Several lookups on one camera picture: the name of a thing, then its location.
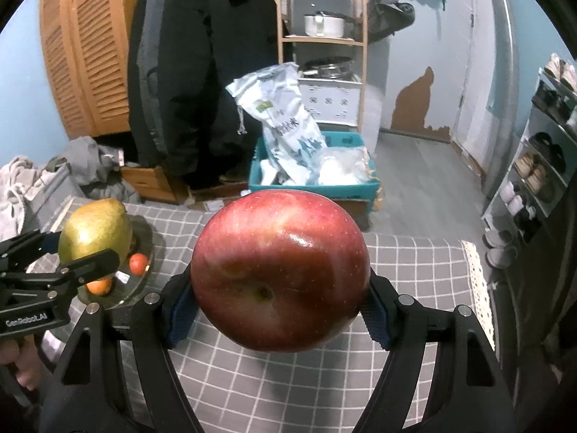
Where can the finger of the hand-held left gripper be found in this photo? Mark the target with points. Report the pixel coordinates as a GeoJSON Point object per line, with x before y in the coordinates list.
{"type": "Point", "coordinates": [38, 246]}
{"type": "Point", "coordinates": [90, 268]}

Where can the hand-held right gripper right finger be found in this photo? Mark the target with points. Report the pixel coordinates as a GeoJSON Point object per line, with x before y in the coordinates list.
{"type": "Point", "coordinates": [376, 320]}

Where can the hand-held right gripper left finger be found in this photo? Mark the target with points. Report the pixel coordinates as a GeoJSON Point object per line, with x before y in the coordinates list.
{"type": "Point", "coordinates": [180, 315]}

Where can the small orange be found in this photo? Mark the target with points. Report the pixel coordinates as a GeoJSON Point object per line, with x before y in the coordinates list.
{"type": "Point", "coordinates": [100, 287]}

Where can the yellow pear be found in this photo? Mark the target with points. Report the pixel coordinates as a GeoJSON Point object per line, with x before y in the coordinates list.
{"type": "Point", "coordinates": [94, 230]}

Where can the large orange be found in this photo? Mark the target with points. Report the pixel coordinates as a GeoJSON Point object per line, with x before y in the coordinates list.
{"type": "Point", "coordinates": [139, 264]}

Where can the dark glass plate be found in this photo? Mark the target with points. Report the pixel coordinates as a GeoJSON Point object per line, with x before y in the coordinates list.
{"type": "Point", "coordinates": [135, 288]}

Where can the red apple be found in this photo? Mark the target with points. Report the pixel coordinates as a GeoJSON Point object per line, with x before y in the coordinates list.
{"type": "Point", "coordinates": [279, 270]}

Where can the person's left hand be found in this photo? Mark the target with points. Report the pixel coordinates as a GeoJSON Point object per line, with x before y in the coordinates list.
{"type": "Point", "coordinates": [27, 365]}

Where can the olive green cloth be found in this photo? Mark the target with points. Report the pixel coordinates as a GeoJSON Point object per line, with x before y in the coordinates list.
{"type": "Point", "coordinates": [56, 164]}

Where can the grey clothing pile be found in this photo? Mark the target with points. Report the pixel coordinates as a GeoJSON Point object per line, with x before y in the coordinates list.
{"type": "Point", "coordinates": [90, 162]}

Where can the wooden drawer unit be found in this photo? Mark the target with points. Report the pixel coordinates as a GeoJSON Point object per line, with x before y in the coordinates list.
{"type": "Point", "coordinates": [153, 185]}

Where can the teal plastic bin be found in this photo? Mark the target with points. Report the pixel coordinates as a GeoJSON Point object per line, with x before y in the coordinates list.
{"type": "Point", "coordinates": [356, 189]}

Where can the clear plastic bag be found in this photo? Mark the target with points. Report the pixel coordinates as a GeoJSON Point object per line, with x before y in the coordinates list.
{"type": "Point", "coordinates": [342, 167]}

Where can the wooden louvered wardrobe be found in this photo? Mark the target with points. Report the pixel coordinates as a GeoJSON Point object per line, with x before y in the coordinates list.
{"type": "Point", "coordinates": [90, 54]}

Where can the grey jacket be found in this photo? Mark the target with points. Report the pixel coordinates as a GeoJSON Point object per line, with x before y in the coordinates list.
{"type": "Point", "coordinates": [148, 76]}

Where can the shoe rack with shoes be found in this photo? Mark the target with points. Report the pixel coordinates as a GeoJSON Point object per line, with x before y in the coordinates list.
{"type": "Point", "coordinates": [536, 176]}

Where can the white printed rice bag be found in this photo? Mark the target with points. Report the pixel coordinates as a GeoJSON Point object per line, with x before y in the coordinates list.
{"type": "Point", "coordinates": [279, 121]}

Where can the black coat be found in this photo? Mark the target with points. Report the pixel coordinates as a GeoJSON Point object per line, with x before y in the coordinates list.
{"type": "Point", "coordinates": [203, 76]}

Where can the white printed box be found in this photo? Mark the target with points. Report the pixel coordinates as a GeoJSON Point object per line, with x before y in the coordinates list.
{"type": "Point", "coordinates": [329, 101]}

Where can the pale shoe rack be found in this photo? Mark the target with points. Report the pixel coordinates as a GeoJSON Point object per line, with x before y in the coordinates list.
{"type": "Point", "coordinates": [529, 121]}

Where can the steel pot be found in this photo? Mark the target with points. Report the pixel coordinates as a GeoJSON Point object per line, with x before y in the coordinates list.
{"type": "Point", "coordinates": [329, 68]}

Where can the grey vertical pipe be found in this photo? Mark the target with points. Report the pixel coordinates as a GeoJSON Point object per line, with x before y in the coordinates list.
{"type": "Point", "coordinates": [502, 76]}

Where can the wooden shelf rack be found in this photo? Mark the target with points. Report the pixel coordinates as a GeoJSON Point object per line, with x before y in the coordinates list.
{"type": "Point", "coordinates": [315, 40]}

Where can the white pot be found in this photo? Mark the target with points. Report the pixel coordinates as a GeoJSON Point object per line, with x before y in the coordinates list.
{"type": "Point", "coordinates": [322, 25]}

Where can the dark hanging clothes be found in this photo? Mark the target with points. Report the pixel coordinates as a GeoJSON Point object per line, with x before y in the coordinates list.
{"type": "Point", "coordinates": [392, 18]}

